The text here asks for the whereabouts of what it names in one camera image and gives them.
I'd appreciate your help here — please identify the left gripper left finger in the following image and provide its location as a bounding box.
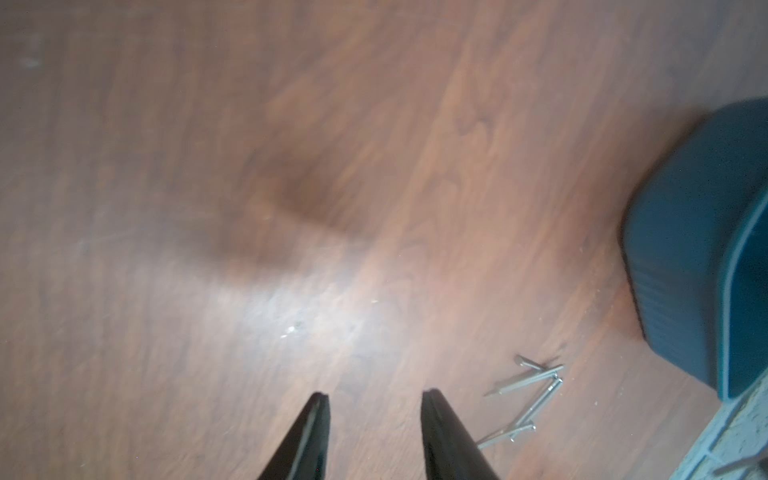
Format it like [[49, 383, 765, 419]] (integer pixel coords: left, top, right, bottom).
[[258, 392, 331, 480]]

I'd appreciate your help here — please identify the steel nail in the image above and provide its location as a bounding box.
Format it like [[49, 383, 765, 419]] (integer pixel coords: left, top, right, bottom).
[[515, 355, 547, 371], [513, 378, 563, 428], [484, 364, 564, 397], [476, 421, 536, 450]]

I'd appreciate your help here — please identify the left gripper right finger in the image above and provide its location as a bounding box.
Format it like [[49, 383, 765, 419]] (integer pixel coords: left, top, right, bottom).
[[420, 389, 498, 480]]

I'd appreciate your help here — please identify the teal plastic storage box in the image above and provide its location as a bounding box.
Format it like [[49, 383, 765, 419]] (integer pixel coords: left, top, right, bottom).
[[621, 98, 767, 401]]

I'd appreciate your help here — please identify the aluminium front rail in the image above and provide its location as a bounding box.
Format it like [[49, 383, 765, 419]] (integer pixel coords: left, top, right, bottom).
[[671, 376, 767, 479]]

